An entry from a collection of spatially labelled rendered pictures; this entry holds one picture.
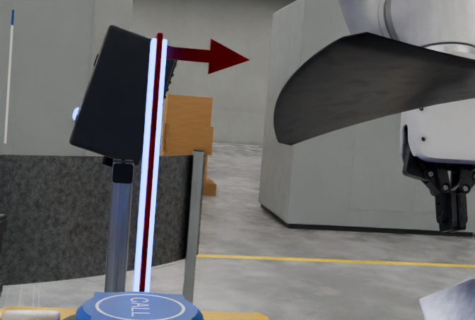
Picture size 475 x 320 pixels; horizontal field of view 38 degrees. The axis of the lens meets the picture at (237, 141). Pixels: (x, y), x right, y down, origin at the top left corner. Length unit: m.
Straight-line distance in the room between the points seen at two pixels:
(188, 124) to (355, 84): 8.05
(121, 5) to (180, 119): 3.94
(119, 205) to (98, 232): 1.32
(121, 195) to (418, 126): 0.44
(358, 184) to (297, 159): 0.66
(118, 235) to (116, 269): 0.05
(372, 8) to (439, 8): 0.09
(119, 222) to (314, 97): 0.56
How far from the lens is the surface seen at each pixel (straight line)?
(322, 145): 6.67
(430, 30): 0.81
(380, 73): 0.46
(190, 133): 8.52
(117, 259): 1.02
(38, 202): 2.21
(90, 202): 2.28
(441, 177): 0.78
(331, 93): 0.50
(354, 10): 0.87
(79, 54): 6.43
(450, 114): 0.79
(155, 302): 0.23
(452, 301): 0.56
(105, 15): 4.73
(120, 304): 0.23
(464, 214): 0.79
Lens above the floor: 1.15
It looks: 3 degrees down
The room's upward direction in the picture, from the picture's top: 4 degrees clockwise
